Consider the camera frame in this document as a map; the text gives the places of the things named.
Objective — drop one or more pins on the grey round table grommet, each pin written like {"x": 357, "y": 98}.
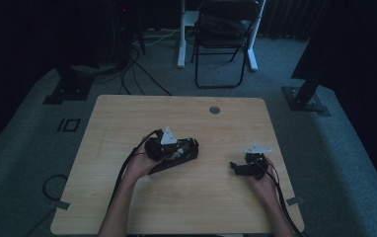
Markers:
{"x": 214, "y": 110}

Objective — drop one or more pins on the person's left hand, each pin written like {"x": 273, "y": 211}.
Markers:
{"x": 140, "y": 166}

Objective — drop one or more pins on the black stand with base plate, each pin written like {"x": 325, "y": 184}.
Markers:
{"x": 303, "y": 98}
{"x": 69, "y": 89}

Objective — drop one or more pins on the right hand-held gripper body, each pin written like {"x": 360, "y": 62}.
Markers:
{"x": 255, "y": 164}

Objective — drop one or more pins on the grey tape piece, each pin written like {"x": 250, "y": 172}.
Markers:
{"x": 295, "y": 200}
{"x": 60, "y": 205}

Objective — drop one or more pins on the black pencil case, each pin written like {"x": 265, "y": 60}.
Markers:
{"x": 180, "y": 163}

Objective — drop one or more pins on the black folding chair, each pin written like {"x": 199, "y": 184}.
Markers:
{"x": 221, "y": 42}

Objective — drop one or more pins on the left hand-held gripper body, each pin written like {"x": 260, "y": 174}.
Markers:
{"x": 158, "y": 148}

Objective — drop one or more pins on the white desk leg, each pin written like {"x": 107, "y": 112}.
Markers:
{"x": 182, "y": 39}
{"x": 253, "y": 49}

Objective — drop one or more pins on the person's right hand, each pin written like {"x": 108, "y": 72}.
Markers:
{"x": 264, "y": 187}

